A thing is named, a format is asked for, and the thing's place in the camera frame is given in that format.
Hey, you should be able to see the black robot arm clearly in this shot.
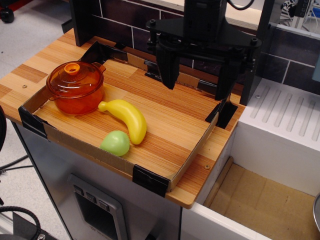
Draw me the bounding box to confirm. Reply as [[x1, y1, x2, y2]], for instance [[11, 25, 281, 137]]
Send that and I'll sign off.
[[146, 0, 262, 101]]

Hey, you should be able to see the black right upright post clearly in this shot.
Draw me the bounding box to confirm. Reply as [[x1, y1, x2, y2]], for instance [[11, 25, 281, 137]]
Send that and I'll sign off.
[[240, 0, 275, 106]]

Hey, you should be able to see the black cable on floor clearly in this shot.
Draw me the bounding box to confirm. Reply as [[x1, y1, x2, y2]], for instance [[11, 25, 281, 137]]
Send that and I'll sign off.
[[0, 154, 34, 173]]

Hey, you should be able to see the metal bowl rim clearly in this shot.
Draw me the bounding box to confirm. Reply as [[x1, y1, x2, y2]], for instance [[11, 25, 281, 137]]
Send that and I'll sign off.
[[312, 193, 320, 231]]

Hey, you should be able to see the yellow plastic banana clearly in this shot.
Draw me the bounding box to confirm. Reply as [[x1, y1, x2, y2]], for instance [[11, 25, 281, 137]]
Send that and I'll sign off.
[[98, 99, 147, 145]]

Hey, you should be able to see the green plastic pear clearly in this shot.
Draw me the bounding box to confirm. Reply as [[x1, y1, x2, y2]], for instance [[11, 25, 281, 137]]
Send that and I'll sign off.
[[99, 130, 130, 157]]

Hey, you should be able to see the white toy sink unit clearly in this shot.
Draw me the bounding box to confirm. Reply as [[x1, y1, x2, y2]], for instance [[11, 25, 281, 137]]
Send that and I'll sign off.
[[180, 79, 320, 240]]

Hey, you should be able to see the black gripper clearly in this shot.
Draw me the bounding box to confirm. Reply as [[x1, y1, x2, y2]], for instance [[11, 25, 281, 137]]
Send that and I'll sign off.
[[146, 18, 262, 101]]

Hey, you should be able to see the orange transparent pot lid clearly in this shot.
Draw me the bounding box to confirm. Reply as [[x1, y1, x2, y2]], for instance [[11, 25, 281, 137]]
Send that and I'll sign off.
[[46, 61, 106, 99]]

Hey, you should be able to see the toy kitchen oven front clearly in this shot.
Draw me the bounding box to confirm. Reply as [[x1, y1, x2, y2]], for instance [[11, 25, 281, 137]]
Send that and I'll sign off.
[[14, 124, 182, 240]]

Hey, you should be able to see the orange transparent pot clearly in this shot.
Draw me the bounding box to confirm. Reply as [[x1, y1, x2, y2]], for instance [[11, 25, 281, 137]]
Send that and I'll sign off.
[[45, 61, 107, 116]]

